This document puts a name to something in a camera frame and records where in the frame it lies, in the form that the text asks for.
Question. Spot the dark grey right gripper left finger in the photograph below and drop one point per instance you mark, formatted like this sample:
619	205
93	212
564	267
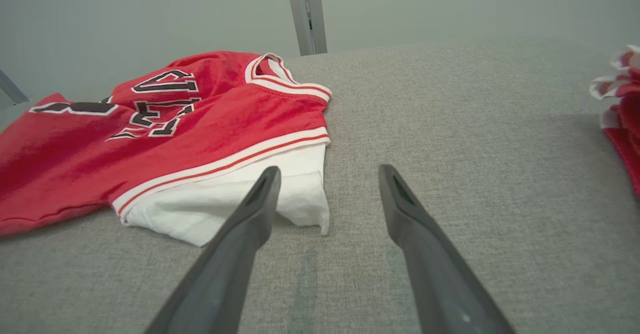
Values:
230	274

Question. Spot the red shorts with white stripe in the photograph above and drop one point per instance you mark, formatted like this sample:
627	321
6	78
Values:
627	124

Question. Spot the red and white jersey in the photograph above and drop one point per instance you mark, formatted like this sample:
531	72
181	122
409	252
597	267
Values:
200	124

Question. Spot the grey aluminium partition post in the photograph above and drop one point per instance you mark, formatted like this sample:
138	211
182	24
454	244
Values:
300	14

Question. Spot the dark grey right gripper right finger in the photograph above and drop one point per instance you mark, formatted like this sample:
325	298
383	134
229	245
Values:
435	274

